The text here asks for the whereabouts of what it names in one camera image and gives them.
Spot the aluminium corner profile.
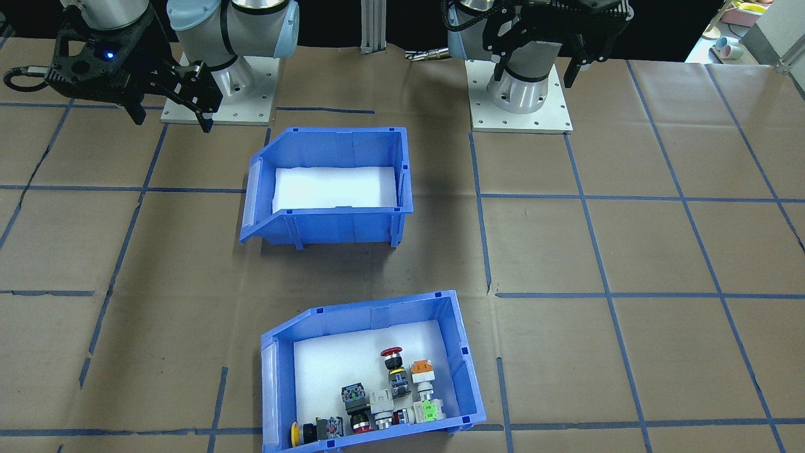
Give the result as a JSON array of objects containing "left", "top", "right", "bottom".
[{"left": 775, "top": 35, "right": 805, "bottom": 77}]

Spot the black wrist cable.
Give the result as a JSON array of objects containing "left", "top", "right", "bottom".
[
  {"left": 442, "top": 0, "right": 488, "bottom": 33},
  {"left": 3, "top": 66, "right": 58, "bottom": 93}
]

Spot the yellow push button switch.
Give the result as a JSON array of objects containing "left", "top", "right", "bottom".
[{"left": 289, "top": 417, "right": 344, "bottom": 449}]

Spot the white switch with green block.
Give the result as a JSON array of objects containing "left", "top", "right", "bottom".
[{"left": 393, "top": 400, "right": 446, "bottom": 427}]

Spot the white foam liner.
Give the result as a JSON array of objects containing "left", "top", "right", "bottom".
[{"left": 272, "top": 165, "right": 400, "bottom": 211}]

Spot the aluminium profile post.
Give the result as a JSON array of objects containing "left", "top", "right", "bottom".
[{"left": 360, "top": 0, "right": 388, "bottom": 55}]

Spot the red button with black block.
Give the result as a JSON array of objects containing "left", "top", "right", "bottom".
[{"left": 340, "top": 384, "right": 373, "bottom": 435}]

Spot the white switch with orange block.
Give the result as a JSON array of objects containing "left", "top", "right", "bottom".
[{"left": 410, "top": 359, "right": 439, "bottom": 401}]

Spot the blue bin with button switches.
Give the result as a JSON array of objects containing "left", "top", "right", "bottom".
[{"left": 260, "top": 289, "right": 488, "bottom": 453}]

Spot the blue bin with bare foam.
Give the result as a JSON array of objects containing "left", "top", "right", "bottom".
[{"left": 239, "top": 126, "right": 414, "bottom": 250}]

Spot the white square base plate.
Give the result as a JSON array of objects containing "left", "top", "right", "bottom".
[
  {"left": 160, "top": 55, "right": 280, "bottom": 126},
  {"left": 469, "top": 60, "right": 574, "bottom": 134}
]

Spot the white bodied push button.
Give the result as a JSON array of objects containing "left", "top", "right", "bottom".
[{"left": 369, "top": 390, "right": 396, "bottom": 432}]

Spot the pink storage box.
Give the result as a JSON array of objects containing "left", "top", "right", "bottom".
[{"left": 720, "top": 0, "right": 777, "bottom": 29}]

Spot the red mushroom push button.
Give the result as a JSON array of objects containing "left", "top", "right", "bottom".
[{"left": 380, "top": 346, "right": 413, "bottom": 398}]

